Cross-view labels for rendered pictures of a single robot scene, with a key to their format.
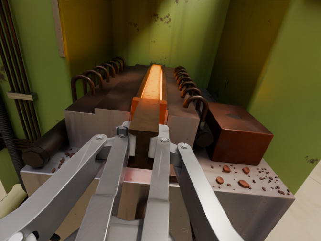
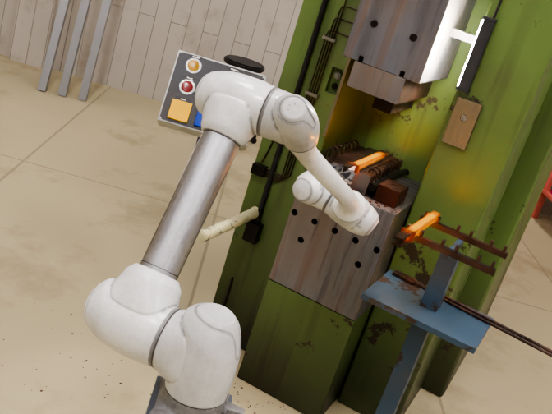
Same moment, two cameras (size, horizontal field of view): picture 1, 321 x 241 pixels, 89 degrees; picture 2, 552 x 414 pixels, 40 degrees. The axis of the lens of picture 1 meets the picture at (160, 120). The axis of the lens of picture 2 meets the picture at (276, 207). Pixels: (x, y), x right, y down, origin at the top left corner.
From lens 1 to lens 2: 2.59 m
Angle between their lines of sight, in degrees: 23
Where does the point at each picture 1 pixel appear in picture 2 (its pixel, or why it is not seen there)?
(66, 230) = (302, 209)
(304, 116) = (451, 207)
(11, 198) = (253, 211)
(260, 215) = (382, 222)
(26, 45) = not seen: hidden behind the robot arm
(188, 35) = (423, 135)
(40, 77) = not seen: hidden behind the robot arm
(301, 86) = (446, 186)
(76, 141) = not seen: hidden behind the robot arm
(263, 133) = (396, 190)
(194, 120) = (368, 177)
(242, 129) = (388, 187)
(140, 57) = (377, 142)
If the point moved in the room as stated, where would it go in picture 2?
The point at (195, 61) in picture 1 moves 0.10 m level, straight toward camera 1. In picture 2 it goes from (425, 158) to (415, 160)
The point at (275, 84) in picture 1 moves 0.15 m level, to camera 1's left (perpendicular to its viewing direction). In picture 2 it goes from (432, 181) to (396, 165)
